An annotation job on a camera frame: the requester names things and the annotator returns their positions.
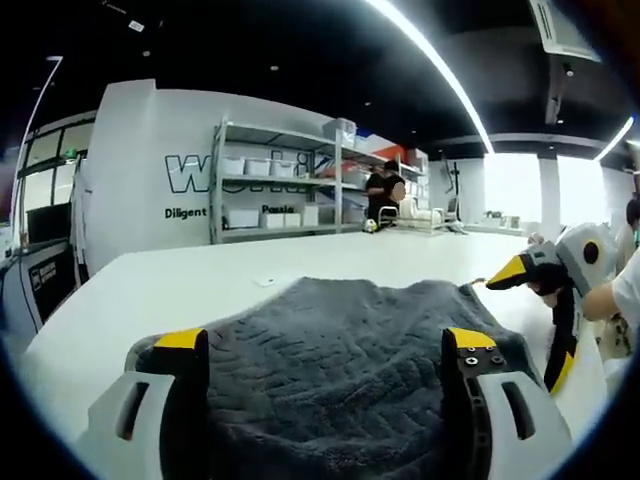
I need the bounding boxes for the grey towel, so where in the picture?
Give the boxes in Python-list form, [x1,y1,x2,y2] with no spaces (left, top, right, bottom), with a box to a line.
[124,277,546,480]

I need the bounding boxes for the black tripod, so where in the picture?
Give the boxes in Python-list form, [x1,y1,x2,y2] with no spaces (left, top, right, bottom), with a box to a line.
[439,154,464,226]

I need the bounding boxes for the white dish rack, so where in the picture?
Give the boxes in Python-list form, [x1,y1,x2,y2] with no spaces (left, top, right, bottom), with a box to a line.
[377,197,449,234]

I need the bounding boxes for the black cabinet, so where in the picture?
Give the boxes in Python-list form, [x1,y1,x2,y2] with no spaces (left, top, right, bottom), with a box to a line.
[14,204,81,321]

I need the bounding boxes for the ceiling air vent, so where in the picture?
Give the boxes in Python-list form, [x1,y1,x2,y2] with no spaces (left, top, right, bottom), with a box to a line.
[527,0,601,62]

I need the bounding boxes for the ceiling light strip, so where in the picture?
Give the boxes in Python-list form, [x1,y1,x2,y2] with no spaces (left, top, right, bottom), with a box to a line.
[362,0,494,156]

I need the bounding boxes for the rows of white storage boxes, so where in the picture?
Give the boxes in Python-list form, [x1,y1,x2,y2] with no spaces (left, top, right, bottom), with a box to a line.
[222,118,431,229]

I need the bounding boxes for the grey metal shelving rack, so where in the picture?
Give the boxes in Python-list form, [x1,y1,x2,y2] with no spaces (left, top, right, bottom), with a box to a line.
[209,117,431,245]

